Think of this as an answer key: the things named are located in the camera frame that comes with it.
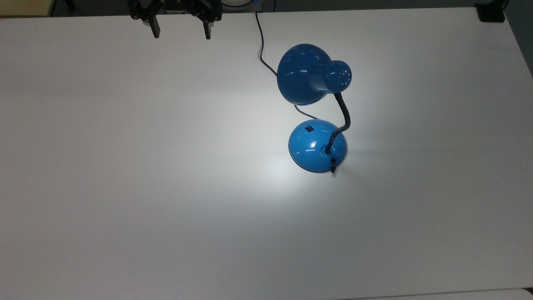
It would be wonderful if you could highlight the thin black lamp cable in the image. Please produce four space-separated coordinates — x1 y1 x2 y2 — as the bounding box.
255 0 319 120

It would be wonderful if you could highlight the black table clamp block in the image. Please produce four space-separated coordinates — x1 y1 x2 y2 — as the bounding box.
476 2 506 23

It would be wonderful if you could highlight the blue gooseneck desk lamp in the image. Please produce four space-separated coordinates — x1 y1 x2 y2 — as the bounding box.
276 43 353 178

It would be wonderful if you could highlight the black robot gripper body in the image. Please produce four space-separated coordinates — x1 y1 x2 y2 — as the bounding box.
127 0 223 23

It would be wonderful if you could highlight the yellow wooden panel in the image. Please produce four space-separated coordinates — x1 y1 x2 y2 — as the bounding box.
0 0 55 18

